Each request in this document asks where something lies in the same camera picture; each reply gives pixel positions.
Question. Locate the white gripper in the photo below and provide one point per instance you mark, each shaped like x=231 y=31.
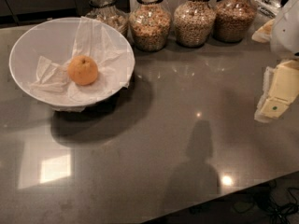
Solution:
x=286 y=32

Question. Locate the orange fruit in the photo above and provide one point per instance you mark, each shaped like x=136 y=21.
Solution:
x=83 y=70

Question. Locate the white bowl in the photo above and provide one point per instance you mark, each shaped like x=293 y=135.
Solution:
x=52 y=39

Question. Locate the clear plastic bag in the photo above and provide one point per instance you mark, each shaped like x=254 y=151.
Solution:
x=269 y=8

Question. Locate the glass jar brown grains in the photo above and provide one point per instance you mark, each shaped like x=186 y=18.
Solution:
x=233 y=19

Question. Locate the glass jar beige grains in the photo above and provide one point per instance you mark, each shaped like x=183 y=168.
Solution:
x=193 y=22

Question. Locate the glass jar orange cereal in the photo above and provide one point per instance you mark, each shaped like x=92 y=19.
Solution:
x=150 y=24

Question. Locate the white paper napkin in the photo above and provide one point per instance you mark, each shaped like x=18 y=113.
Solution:
x=112 y=54

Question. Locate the glass jar pale cereal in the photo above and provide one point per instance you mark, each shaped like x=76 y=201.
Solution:
x=105 y=11

